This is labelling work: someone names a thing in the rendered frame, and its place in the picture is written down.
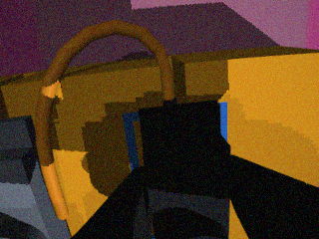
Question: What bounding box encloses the orange flat plate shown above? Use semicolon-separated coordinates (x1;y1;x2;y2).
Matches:
0;45;319;239

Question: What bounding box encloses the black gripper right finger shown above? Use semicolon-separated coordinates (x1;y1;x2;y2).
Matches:
230;155;319;239

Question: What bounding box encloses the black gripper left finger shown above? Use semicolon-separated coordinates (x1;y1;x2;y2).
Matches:
71;167;152;239

